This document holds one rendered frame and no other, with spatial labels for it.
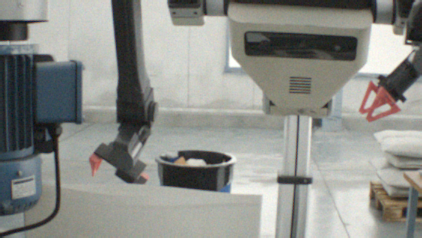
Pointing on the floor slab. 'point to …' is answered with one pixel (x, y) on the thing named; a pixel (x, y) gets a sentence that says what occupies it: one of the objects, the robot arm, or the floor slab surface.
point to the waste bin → (171, 170)
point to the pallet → (392, 205)
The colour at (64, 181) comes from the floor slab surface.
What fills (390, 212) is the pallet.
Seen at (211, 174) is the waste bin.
